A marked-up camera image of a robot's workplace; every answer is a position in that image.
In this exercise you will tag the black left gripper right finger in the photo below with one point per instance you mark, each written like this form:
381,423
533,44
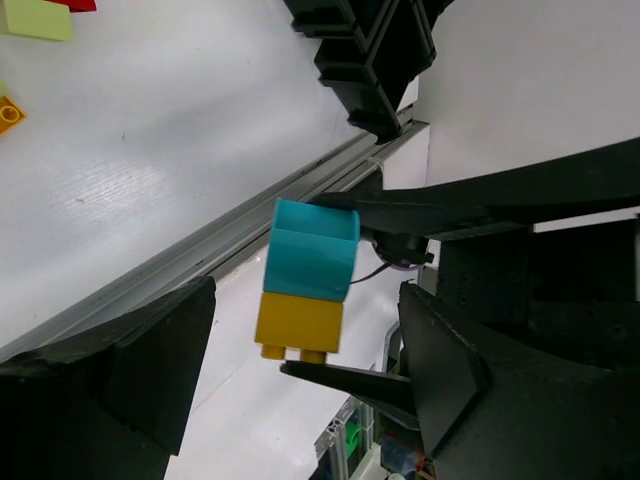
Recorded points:
490,407

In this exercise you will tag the orange flat 2x4 brick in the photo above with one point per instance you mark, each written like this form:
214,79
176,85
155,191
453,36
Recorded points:
11,115

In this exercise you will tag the teal oval lego brick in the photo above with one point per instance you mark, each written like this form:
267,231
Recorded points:
312,251

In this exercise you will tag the small light green brick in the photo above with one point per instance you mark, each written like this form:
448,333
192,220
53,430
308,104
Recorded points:
36,19

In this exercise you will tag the black four-compartment tray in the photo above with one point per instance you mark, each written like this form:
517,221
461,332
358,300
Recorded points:
370,52

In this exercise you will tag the aluminium table edge rail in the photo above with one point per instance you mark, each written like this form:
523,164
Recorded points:
219,246

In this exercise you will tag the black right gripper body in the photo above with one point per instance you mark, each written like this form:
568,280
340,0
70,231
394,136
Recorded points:
572,293

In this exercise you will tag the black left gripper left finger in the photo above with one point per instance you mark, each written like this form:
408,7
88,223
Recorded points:
111,402

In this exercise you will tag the red arch lego brick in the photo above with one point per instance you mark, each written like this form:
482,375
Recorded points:
78,6

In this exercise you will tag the small orange square brick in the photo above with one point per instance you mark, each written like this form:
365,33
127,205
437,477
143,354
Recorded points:
311,326

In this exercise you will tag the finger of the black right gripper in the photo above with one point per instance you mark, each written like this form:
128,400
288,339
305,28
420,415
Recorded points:
590,182
388,393

